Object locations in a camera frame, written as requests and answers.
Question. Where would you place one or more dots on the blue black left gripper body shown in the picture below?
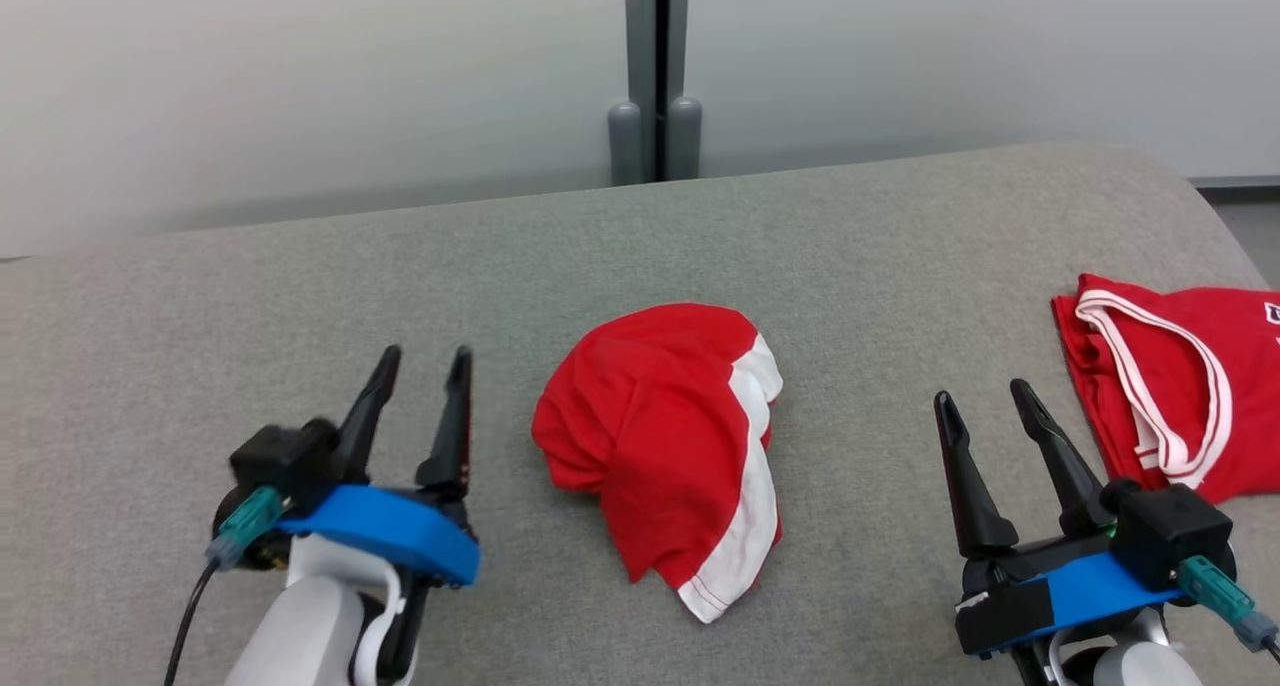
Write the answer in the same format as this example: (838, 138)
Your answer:
(400, 526)

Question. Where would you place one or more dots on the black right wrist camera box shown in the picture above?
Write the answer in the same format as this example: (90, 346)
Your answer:
(1170, 531)

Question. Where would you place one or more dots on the grey metal door post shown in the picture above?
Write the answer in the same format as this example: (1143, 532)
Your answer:
(640, 66)

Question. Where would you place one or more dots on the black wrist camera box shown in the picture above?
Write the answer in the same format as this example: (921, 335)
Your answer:
(1170, 531)
(285, 461)

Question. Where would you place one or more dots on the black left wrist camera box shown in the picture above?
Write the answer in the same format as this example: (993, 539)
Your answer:
(285, 461)

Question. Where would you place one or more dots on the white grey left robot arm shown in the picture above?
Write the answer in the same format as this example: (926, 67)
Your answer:
(300, 636)

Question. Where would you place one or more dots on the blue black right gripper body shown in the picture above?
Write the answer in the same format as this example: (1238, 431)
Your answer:
(1030, 596)

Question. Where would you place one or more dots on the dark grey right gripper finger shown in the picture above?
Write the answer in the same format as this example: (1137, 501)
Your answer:
(1075, 491)
(975, 511)

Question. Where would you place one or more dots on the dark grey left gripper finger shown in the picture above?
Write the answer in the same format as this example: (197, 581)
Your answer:
(452, 436)
(362, 426)

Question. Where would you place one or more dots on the red and white jersey shirt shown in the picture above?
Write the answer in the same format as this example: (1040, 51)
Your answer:
(650, 416)
(1245, 416)

